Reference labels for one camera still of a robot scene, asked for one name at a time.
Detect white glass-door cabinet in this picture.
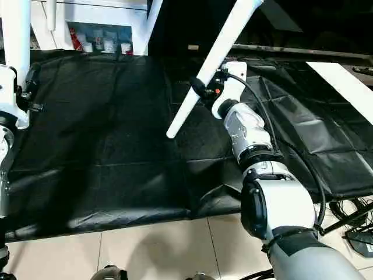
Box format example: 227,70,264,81
29,0,152,56

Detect long black rod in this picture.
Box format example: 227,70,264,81
233,43,373,59

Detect white paper sheet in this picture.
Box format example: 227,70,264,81
305,61,373,123

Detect black metal stand leg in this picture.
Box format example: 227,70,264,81
323,211,371,234

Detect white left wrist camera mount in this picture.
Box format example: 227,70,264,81
0,64,30,131

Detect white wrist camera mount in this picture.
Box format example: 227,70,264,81
212,61,247,119
0,64,30,131

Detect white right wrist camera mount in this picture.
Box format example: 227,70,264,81
212,61,247,119

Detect tangled black floor cables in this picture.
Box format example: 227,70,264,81
330,198,373,222

